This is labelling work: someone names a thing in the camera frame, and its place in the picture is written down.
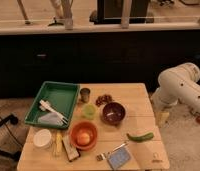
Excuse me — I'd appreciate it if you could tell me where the orange fruit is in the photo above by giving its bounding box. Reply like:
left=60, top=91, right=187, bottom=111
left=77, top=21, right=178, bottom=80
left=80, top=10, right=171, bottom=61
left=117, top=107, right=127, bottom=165
left=77, top=132, right=90, bottom=146

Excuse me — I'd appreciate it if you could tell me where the white plastic fork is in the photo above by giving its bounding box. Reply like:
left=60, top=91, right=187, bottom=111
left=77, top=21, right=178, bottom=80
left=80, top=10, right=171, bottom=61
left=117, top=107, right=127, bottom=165
left=39, top=100, right=68, bottom=124

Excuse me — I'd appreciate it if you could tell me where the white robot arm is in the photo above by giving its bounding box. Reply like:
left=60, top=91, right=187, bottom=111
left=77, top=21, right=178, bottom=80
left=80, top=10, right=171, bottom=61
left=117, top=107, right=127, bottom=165
left=151, top=63, right=200, bottom=127

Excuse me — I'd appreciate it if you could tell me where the orange bowl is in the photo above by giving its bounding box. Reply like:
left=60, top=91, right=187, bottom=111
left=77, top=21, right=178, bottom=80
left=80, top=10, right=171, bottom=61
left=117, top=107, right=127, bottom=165
left=69, top=121, right=98, bottom=151

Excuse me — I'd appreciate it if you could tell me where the brown grape bunch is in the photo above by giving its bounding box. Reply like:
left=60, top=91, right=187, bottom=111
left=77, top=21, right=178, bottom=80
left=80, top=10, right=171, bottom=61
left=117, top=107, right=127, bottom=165
left=95, top=94, right=113, bottom=106

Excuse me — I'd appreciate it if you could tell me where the clear plastic bag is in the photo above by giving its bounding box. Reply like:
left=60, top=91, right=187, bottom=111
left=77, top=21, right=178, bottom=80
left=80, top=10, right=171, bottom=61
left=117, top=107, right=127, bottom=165
left=38, top=112, right=63, bottom=126

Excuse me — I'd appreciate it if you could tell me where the green plastic cup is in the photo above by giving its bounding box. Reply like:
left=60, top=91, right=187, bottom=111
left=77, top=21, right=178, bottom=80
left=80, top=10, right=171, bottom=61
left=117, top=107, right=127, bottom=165
left=82, top=104, right=96, bottom=120

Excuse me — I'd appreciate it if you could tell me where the purple bowl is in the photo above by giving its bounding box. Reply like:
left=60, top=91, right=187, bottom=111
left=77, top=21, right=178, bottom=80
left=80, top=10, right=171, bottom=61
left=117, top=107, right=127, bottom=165
left=101, top=102, right=126, bottom=125

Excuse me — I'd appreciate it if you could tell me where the black chair base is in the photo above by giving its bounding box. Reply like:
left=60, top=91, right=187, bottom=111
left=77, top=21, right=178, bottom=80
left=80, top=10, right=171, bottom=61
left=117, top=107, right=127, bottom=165
left=0, top=113, right=23, bottom=162

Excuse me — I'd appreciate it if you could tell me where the blue sponge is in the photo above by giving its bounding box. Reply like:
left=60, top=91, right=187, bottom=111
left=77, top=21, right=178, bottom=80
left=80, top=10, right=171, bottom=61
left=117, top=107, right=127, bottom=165
left=107, top=147, right=131, bottom=170

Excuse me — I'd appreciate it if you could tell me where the metal fork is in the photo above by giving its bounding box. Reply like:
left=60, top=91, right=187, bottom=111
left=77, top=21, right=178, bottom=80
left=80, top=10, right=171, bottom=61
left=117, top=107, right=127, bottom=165
left=96, top=141, right=128, bottom=161

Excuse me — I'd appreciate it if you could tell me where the green plastic tray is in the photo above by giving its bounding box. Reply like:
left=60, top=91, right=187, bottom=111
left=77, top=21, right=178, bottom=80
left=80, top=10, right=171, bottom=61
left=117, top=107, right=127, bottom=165
left=25, top=81, right=80, bottom=129

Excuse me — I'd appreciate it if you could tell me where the metal cup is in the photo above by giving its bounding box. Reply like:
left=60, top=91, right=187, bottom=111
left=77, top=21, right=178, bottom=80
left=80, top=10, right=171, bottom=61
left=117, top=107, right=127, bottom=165
left=80, top=88, right=90, bottom=103

